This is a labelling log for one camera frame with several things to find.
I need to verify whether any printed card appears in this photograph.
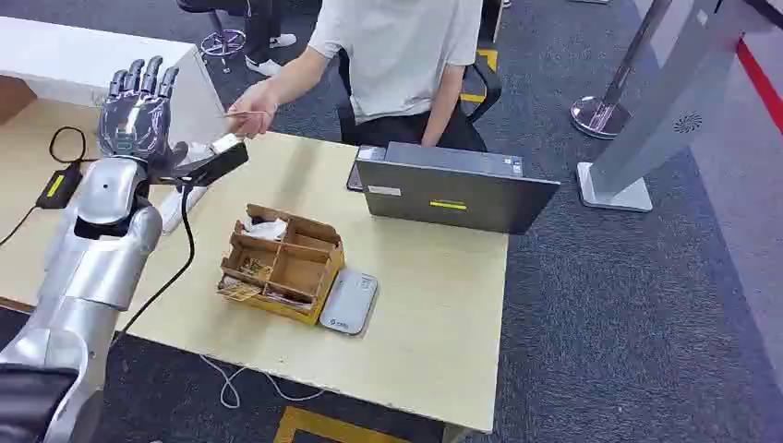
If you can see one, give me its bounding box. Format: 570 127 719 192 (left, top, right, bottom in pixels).
217 276 265 304
237 256 274 283
262 289 314 309

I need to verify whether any grey kiosk stand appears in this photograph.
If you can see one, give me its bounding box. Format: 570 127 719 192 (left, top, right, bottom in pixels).
575 0 783 214

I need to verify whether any person with white shoes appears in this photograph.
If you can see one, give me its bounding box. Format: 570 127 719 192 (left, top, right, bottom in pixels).
175 0 299 78

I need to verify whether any white cable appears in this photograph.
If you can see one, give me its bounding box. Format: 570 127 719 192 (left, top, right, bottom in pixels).
198 353 327 410

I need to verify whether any wooden card box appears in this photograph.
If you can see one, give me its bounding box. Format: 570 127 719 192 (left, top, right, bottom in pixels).
216 203 346 327

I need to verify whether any black adapter cable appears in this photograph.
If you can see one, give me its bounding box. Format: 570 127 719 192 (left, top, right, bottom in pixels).
0 126 101 247

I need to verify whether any dark grey laptop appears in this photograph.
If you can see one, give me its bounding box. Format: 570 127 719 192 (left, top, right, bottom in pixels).
345 141 561 236

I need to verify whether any crumpled white paper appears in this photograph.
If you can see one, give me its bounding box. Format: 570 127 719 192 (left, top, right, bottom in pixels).
242 216 289 242

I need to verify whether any black power adapter yellow label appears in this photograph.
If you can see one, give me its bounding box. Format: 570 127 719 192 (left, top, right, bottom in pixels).
35 161 84 211

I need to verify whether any white oblong device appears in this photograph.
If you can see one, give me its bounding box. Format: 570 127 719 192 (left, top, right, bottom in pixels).
157 186 210 237

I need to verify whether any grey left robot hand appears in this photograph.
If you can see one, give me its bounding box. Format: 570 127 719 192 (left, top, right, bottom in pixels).
97 55 189 180

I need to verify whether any grey card reader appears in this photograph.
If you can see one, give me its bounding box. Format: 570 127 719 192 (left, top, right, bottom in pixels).
319 268 379 338

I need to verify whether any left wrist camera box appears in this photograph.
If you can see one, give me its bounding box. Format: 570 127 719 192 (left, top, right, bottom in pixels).
175 133 250 188

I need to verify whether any chrome stool base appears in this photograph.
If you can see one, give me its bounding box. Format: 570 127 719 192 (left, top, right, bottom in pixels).
199 10 248 75

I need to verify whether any chrome stanchion post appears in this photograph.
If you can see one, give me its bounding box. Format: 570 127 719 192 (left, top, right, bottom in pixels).
570 0 675 141

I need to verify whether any person's right hand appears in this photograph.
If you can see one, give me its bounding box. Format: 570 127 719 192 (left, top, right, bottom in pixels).
226 80 281 139

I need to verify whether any white desk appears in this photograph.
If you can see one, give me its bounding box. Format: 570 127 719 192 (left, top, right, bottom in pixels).
0 16 229 147

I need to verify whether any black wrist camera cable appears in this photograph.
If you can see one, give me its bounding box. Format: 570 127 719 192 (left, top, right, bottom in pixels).
110 183 198 347

